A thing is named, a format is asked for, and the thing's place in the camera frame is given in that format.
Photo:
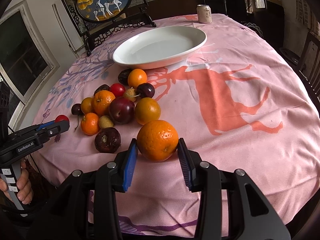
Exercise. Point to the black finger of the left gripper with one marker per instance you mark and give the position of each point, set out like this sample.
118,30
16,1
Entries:
63,126

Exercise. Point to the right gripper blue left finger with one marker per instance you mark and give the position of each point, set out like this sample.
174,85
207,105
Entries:
129,165

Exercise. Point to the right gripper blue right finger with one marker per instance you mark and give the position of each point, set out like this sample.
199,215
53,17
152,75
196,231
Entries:
185,163

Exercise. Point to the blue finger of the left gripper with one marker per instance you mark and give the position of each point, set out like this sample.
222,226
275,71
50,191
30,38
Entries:
48,125

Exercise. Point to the small red cherry tomato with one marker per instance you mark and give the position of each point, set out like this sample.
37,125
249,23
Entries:
61,118

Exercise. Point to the dark cherry with stem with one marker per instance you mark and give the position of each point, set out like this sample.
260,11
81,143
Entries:
76,111

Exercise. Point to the dark purple mangosteen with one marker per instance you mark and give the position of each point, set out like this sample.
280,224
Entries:
108,140

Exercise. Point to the large orange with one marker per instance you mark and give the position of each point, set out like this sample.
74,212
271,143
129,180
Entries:
157,140

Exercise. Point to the small mandarin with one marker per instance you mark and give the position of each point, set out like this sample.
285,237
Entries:
89,124

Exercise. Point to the large red plum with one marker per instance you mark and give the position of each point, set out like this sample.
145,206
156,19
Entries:
122,110

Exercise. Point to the large mandarin with stem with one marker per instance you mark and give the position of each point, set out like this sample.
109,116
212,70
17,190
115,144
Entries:
101,102

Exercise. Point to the yellow orange round fruit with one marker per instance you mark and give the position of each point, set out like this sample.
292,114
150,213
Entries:
146,110

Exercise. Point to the dark purple plum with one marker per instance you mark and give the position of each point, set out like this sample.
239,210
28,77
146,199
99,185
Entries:
145,90

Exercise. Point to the small yellow orange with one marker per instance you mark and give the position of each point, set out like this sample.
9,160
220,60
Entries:
86,105

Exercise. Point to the person's left hand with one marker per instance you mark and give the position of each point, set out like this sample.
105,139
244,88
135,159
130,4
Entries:
25,194

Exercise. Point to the small tan longan front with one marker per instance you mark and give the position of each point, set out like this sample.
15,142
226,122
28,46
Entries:
105,122

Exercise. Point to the small tan longan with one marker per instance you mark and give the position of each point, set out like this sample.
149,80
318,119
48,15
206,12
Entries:
130,94
105,122

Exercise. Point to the dark plum behind mandarin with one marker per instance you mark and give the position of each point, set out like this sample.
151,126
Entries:
102,87

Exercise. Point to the small tan longan back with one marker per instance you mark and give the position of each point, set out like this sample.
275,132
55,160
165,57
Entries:
130,94

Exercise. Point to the white framed window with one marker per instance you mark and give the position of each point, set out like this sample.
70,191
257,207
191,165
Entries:
26,60

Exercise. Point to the red tomato in pile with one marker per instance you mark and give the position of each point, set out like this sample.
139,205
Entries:
117,89

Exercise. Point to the pink deer print tablecloth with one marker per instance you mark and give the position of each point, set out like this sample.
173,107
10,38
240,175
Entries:
235,101

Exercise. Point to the orange near plate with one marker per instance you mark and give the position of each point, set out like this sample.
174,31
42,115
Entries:
137,77

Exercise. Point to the dark fruit near plate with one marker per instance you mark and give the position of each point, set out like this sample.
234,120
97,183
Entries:
123,76

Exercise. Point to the white oval plate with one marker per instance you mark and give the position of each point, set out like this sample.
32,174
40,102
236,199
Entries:
159,47

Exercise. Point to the round deer painting screen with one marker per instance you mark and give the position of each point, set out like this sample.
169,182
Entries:
96,20

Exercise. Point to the pink beverage can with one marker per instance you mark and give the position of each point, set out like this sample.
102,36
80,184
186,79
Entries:
204,13

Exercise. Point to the dark round stool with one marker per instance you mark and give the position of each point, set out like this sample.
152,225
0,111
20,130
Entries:
290,57

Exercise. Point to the dark wooden chair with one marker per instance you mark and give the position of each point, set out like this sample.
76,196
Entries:
308,68

